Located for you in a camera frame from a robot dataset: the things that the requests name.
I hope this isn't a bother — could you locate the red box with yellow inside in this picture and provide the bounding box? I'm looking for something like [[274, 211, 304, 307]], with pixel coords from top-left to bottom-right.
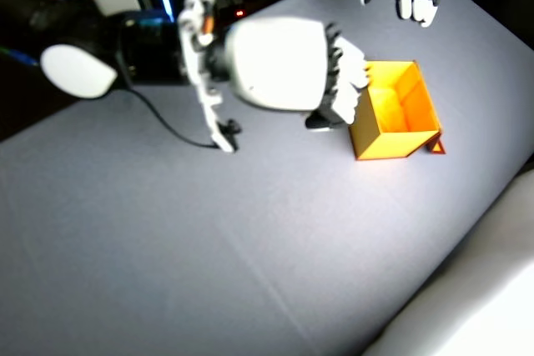
[[348, 59, 447, 162]]

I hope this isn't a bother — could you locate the grey table cloth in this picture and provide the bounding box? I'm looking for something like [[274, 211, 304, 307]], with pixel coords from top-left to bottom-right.
[[0, 0, 534, 356]]

